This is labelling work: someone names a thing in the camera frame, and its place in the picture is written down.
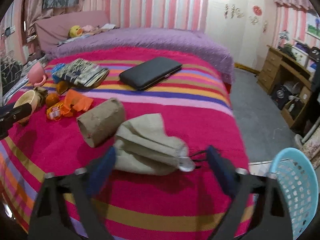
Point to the wooden desk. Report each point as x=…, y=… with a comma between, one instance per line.
x=280, y=70

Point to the yellow duck plush toy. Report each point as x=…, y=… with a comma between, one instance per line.
x=75, y=31

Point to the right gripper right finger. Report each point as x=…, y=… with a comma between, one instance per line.
x=224, y=171

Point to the white wardrobe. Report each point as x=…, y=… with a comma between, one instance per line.
x=244, y=27

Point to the light blue plastic basket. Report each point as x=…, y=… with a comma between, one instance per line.
x=298, y=182

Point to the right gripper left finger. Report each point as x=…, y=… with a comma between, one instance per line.
x=99, y=171

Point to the striped pink bed cover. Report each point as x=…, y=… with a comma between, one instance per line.
x=159, y=111

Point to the pink headboard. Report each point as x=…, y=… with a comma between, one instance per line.
x=50, y=31

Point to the orange plastic bag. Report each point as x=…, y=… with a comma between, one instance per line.
x=76, y=101

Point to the black rectangular case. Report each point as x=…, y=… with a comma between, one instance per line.
x=149, y=73

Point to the patterned snack bag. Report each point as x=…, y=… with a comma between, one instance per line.
x=81, y=73

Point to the black box under desk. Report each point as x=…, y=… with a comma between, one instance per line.
x=280, y=96

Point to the purple dotted bed cover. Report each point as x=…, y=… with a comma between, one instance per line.
x=186, y=41

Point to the blue plastic wrapper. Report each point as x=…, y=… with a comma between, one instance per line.
x=57, y=67

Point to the small framed landscape picture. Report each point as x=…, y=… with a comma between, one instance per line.
x=313, y=25

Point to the beige bowl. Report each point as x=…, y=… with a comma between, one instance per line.
x=30, y=97

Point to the orange snack wrapper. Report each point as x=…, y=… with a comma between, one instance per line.
x=57, y=111

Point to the pink plastic cup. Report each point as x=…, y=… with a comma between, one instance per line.
x=37, y=76

